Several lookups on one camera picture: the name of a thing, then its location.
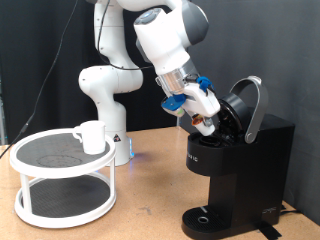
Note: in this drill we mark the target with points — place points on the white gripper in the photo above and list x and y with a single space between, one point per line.
203 101

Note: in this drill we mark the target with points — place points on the orange-lid coffee pod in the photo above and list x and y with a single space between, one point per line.
206 131

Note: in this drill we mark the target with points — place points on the black Keurig coffee machine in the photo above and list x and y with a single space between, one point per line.
253 166

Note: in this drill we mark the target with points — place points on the white plastic mug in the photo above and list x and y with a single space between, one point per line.
93 140

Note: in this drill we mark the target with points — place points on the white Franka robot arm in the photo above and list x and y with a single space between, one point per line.
110 80

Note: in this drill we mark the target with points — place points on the silver vertical pole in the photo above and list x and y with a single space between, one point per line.
179 121

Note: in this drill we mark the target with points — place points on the black tape strip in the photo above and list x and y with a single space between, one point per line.
268 230

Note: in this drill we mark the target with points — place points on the white two-tier turntable stand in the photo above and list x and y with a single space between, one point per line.
63 151

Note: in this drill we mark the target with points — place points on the grey metal frame post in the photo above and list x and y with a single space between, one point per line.
1 126

